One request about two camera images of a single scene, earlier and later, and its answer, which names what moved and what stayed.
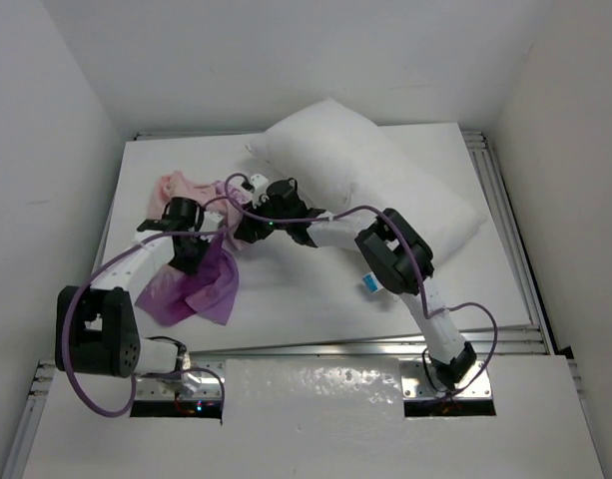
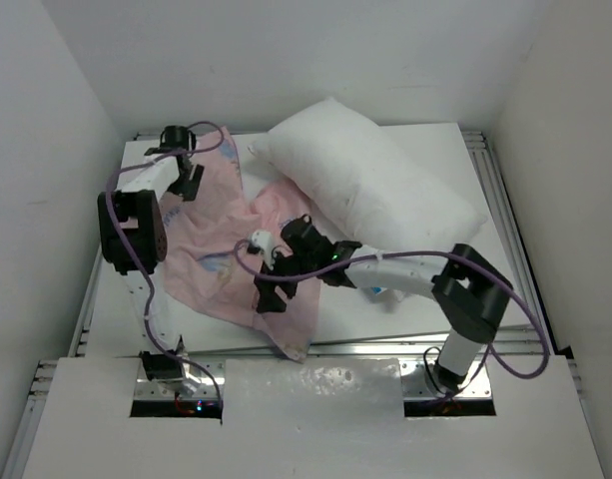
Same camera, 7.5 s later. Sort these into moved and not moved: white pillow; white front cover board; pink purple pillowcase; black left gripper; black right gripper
Moved: pink purple pillowcase; black right gripper; black left gripper
Not moved: white pillow; white front cover board
